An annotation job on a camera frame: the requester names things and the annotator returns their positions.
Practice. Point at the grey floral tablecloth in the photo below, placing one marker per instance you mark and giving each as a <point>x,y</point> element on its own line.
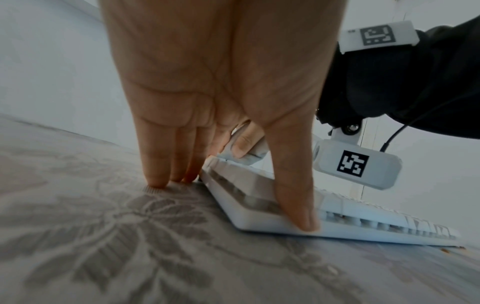
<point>112,243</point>

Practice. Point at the white computer keyboard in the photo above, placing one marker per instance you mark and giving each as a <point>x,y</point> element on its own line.
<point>255,213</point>

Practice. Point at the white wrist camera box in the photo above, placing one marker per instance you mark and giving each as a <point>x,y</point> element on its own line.
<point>356,164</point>

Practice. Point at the person's right hand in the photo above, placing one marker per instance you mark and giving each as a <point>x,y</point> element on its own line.
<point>245,144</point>

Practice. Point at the person's left hand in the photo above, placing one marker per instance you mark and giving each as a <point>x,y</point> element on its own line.
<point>210,59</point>

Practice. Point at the white wrist marker block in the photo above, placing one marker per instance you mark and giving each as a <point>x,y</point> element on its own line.
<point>378,35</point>

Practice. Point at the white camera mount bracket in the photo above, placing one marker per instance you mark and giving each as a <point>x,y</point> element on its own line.
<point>347,133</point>

